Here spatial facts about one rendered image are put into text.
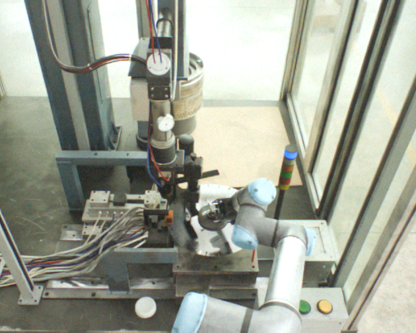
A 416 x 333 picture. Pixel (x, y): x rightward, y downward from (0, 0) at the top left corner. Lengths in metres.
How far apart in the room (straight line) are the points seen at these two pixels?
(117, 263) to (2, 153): 1.00
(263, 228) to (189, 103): 0.99
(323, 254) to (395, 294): 1.19
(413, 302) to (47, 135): 2.15
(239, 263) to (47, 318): 0.68
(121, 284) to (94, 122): 0.72
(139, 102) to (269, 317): 0.71
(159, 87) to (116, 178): 0.91
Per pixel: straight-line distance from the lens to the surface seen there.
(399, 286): 2.77
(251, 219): 1.18
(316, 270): 1.63
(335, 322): 1.50
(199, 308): 0.86
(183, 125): 2.13
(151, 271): 1.67
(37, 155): 2.21
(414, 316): 2.70
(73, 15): 1.70
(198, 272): 1.56
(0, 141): 2.35
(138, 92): 1.26
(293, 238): 1.14
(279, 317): 0.89
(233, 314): 0.86
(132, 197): 1.76
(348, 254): 1.45
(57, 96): 1.90
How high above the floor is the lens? 2.15
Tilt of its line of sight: 43 degrees down
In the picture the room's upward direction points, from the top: 3 degrees clockwise
